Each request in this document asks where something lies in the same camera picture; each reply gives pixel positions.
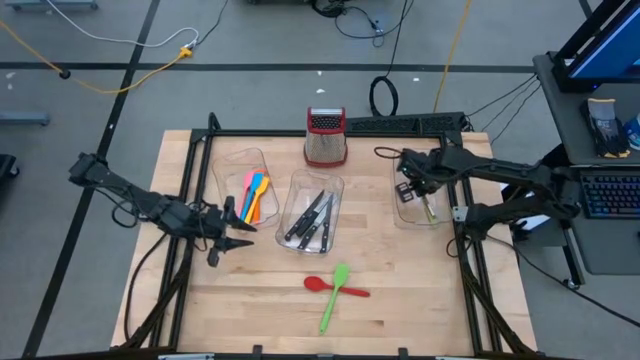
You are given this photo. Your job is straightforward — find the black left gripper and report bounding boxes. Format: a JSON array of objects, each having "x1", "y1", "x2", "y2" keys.
[{"x1": 197, "y1": 196, "x2": 259, "y2": 267}]

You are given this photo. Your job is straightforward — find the orange silicone spatula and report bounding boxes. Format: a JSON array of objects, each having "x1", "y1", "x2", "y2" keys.
[{"x1": 251, "y1": 168, "x2": 268, "y2": 225}]

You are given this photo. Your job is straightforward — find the clear plastic bin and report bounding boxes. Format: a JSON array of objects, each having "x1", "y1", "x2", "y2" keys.
[
  {"x1": 274, "y1": 168, "x2": 346, "y2": 256},
  {"x1": 391, "y1": 147, "x2": 454, "y2": 231},
  {"x1": 211, "y1": 146, "x2": 281, "y2": 230}
]

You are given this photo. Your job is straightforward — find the yellow silicone spatula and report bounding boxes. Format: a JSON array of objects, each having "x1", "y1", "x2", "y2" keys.
[{"x1": 244, "y1": 175, "x2": 272, "y2": 226}]

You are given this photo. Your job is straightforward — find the pink silicone spatula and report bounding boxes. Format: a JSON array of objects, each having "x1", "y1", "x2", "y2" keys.
[{"x1": 237, "y1": 170, "x2": 257, "y2": 217}]

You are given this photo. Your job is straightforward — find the blue silicone spatula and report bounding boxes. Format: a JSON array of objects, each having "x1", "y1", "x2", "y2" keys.
[{"x1": 240, "y1": 171, "x2": 265, "y2": 222}]

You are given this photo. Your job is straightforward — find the black perforated housing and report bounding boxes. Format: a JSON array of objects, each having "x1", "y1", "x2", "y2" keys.
[
  {"x1": 418, "y1": 111, "x2": 467, "y2": 136},
  {"x1": 344, "y1": 115, "x2": 419, "y2": 136}
]

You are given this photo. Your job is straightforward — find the red silicone spoon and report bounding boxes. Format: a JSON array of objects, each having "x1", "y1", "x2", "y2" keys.
[{"x1": 303, "y1": 275, "x2": 372, "y2": 299}]

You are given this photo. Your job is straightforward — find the red metal box grater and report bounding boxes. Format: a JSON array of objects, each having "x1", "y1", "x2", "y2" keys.
[{"x1": 303, "y1": 106, "x2": 349, "y2": 169}]

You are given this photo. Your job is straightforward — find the green silicone spatula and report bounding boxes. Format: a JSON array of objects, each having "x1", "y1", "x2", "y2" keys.
[{"x1": 318, "y1": 263, "x2": 352, "y2": 336}]

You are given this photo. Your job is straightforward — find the white box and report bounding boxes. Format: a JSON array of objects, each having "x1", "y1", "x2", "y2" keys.
[{"x1": 514, "y1": 212, "x2": 554, "y2": 232}]

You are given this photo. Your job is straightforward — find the dark side desk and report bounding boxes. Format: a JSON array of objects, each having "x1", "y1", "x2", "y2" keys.
[{"x1": 532, "y1": 49, "x2": 640, "y2": 276}]

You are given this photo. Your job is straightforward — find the black grey work gloves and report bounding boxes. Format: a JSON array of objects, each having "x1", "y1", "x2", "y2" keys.
[{"x1": 579, "y1": 97, "x2": 632, "y2": 160}]

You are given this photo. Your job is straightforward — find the black computer keyboard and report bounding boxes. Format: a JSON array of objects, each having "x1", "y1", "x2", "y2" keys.
[{"x1": 579, "y1": 172, "x2": 640, "y2": 220}]

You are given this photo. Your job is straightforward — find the white blue label container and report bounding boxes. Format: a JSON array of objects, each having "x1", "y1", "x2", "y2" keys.
[{"x1": 623, "y1": 113, "x2": 640, "y2": 151}]

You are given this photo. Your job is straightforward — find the computer monitor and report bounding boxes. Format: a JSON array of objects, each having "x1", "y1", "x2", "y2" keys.
[{"x1": 552, "y1": 0, "x2": 640, "y2": 94}]

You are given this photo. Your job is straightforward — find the black caster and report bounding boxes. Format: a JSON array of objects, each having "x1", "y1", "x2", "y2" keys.
[{"x1": 0, "y1": 153, "x2": 21, "y2": 181}]

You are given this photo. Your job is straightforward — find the grey table foot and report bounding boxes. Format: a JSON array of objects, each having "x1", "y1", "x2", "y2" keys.
[
  {"x1": 0, "y1": 110, "x2": 51, "y2": 127},
  {"x1": 4, "y1": 0, "x2": 99, "y2": 11}
]

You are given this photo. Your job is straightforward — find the black coiled floor cable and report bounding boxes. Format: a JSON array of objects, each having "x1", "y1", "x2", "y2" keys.
[{"x1": 368, "y1": 0, "x2": 416, "y2": 118}]

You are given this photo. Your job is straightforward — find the black camera robot arm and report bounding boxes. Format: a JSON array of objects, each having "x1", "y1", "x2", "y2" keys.
[{"x1": 110, "y1": 111, "x2": 539, "y2": 360}]

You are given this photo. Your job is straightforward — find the yellow floor cable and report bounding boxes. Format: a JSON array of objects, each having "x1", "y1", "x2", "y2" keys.
[
  {"x1": 432, "y1": 0, "x2": 474, "y2": 114},
  {"x1": 0, "y1": 19, "x2": 194, "y2": 96}
]

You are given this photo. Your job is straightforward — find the black floor cable bundle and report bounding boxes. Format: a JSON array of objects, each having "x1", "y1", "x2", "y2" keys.
[{"x1": 309, "y1": 0, "x2": 416, "y2": 49}]

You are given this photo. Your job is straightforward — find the white floor cable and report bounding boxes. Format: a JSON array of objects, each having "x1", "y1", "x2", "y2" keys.
[{"x1": 44, "y1": 0, "x2": 200, "y2": 49}]

